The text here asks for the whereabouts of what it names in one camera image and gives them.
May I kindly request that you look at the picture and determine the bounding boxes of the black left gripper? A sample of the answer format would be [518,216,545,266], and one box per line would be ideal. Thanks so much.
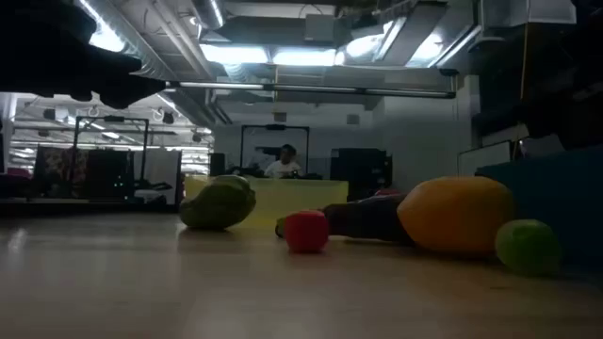
[91,73,167,110]

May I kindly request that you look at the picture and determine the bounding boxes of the small red tomato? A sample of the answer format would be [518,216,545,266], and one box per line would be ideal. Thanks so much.
[274,210,330,254]

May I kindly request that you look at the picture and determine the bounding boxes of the long purple eggplant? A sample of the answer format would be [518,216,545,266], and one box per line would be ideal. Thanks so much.
[322,192,416,246]

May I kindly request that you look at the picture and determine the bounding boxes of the small green lime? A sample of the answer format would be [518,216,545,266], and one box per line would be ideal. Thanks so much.
[494,218,562,277]

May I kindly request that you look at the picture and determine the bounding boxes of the white panel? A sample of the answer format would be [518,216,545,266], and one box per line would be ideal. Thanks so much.
[134,149,184,204]

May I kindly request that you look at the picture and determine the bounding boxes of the black cabinet with green lights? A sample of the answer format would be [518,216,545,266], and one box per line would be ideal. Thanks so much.
[87,149,137,202]

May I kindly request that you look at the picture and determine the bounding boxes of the patterned cloth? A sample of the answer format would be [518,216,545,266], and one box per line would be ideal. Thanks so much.
[35,145,90,198]

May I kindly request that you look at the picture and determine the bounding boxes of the black speaker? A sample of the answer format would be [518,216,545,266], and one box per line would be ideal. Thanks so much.
[209,153,226,178]

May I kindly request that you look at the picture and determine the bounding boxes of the person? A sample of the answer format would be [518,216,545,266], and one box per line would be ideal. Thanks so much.
[263,143,302,179]

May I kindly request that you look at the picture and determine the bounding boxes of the fluorescent ceiling light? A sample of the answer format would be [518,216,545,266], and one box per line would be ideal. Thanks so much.
[271,46,345,67]

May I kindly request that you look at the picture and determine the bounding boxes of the long ceiling pipe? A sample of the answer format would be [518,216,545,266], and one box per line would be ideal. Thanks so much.
[164,80,457,100]

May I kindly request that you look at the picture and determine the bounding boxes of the yellow translucent plastic basket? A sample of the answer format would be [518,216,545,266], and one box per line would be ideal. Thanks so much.
[183,174,350,231]

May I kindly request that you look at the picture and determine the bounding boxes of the grey ceiling unit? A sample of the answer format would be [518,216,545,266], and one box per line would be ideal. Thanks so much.
[303,13,336,42]

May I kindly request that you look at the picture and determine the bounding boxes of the black monitor box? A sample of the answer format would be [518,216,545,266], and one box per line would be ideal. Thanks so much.
[329,148,394,202]

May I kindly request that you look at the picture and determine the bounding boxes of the white board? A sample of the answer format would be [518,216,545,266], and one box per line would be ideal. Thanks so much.
[456,139,513,179]

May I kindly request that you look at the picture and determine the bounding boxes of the light grey panel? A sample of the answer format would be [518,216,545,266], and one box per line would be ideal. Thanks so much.
[520,136,562,159]

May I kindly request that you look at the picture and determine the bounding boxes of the blue plastic basket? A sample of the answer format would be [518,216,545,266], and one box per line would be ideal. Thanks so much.
[474,145,603,274]

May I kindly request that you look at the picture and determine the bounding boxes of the black robot station frame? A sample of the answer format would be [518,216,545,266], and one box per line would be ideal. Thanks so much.
[73,115,151,189]
[239,123,311,179]

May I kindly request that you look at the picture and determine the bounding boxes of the silver ventilation duct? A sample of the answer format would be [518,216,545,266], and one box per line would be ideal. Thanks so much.
[77,0,213,81]

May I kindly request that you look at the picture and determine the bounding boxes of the yellow hanging cable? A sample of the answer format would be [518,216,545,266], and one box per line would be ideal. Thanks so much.
[517,23,529,103]

